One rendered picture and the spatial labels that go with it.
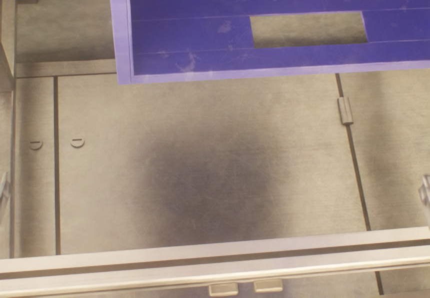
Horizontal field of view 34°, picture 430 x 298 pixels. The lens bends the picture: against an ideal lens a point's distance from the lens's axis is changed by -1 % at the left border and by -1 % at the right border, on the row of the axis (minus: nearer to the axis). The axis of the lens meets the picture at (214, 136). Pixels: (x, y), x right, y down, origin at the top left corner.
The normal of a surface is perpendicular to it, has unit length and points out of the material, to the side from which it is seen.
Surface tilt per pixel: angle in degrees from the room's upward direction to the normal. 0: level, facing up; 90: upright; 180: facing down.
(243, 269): 90
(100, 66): 90
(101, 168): 90
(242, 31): 90
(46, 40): 0
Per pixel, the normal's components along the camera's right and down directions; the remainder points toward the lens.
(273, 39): 0.11, 0.90
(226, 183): 0.08, -0.43
